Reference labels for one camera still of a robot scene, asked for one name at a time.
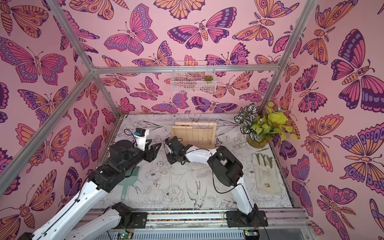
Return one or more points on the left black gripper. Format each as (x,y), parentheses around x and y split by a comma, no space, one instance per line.
(150,154)

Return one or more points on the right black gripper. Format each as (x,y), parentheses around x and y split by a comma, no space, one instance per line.
(175,149)

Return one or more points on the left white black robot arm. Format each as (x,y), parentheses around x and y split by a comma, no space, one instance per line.
(124,157)

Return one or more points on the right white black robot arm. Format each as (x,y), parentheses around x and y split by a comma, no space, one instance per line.
(226,168)

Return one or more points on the small succulent in basket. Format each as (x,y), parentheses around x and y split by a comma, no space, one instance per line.
(208,78)

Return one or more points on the potted green leafy plant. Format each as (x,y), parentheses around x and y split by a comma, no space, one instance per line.
(262,128)

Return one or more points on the beige green gardening glove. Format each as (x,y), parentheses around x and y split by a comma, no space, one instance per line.
(266,174)

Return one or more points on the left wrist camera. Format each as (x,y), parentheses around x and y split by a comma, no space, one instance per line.
(141,136)

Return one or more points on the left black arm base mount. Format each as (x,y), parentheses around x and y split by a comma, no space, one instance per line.
(135,220)

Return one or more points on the white wire wall basket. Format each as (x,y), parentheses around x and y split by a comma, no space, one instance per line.
(188,76)

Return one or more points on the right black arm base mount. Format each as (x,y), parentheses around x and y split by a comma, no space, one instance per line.
(255,218)

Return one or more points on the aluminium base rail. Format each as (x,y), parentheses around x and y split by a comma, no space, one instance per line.
(284,224)

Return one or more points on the metal cage frame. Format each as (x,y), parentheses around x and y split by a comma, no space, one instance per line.
(23,156)

